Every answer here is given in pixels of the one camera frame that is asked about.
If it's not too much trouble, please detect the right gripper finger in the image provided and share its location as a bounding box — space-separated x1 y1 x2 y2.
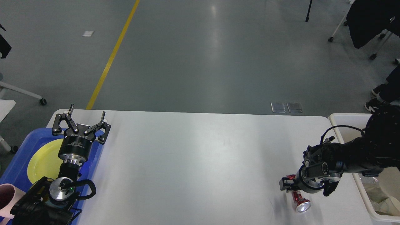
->
279 177 301 192
323 181 339 197

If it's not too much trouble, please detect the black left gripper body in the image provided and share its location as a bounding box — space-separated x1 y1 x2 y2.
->
58 125 96 164

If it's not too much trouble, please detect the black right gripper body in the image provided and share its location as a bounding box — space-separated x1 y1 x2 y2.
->
297 164 341 193

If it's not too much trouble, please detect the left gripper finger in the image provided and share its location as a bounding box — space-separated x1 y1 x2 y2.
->
52 104 78 137
84 111 111 145

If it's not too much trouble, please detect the red soda can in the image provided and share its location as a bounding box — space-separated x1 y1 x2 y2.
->
286 175 311 213

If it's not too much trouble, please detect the yellow plastic plate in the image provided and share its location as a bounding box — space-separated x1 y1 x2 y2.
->
27 139 63 184

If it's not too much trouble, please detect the clear plastic wrap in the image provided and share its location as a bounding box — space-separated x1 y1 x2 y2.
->
360 176 388 208

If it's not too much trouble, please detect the white paper cup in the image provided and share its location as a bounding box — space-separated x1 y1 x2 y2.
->
375 196 400 216

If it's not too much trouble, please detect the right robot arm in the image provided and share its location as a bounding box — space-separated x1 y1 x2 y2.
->
279 104 400 196

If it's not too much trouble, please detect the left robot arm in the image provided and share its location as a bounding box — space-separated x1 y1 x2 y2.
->
11 104 111 225

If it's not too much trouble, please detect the beige plastic bin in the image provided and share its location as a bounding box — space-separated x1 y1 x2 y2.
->
329 113 400 225

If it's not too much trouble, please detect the white side table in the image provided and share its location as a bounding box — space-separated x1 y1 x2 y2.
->
0 82 47 121

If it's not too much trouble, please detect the blue plastic tray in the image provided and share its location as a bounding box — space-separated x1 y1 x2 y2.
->
1 128 103 225

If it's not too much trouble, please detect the right floor plate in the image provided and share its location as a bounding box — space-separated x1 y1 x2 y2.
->
286 102 303 113

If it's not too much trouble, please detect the floor plate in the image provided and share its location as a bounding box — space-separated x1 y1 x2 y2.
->
286 102 303 113
271 102 286 113

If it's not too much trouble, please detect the left floor plate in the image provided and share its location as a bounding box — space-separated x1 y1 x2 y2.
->
271 102 286 113

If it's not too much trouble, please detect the pink mug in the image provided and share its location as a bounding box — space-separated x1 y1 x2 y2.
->
0 183 25 225

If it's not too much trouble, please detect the person in black sneakers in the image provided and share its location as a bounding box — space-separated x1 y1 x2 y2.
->
364 65 400 113

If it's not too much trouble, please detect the black tripod leg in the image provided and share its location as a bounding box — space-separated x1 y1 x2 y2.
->
305 0 313 22

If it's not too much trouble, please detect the black jacket on chair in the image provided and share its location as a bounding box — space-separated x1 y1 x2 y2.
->
341 0 400 49

